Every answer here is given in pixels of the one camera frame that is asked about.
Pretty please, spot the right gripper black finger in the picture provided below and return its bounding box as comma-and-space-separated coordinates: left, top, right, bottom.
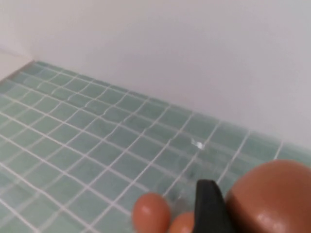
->
193, 179, 234, 233

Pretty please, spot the green checked tablecloth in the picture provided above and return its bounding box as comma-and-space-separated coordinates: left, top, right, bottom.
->
0, 60, 311, 233

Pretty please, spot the brown egg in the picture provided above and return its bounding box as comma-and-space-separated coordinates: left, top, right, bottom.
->
225, 159, 311, 233
169, 211, 196, 233
132, 193, 172, 231

